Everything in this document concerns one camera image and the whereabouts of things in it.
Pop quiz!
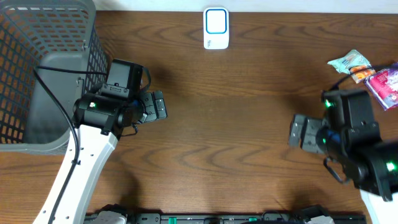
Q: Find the small orange box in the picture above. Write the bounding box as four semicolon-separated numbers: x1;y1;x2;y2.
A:
349;65;376;83

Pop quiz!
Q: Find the mint green snack packet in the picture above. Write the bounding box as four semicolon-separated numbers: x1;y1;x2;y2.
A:
327;49;371;74

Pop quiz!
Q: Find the purple red tissue pack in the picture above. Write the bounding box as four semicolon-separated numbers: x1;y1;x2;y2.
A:
364;63;397;110

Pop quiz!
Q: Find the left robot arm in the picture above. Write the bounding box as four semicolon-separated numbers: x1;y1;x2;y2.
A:
34;90;167;223

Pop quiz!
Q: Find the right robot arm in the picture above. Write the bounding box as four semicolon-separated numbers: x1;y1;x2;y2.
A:
289;114;397;223

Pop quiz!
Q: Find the grey plastic mesh basket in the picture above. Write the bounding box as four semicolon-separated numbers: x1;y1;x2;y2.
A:
1;0;108;154

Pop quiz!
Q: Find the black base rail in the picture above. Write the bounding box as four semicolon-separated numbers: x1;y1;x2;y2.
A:
83;205;368;224

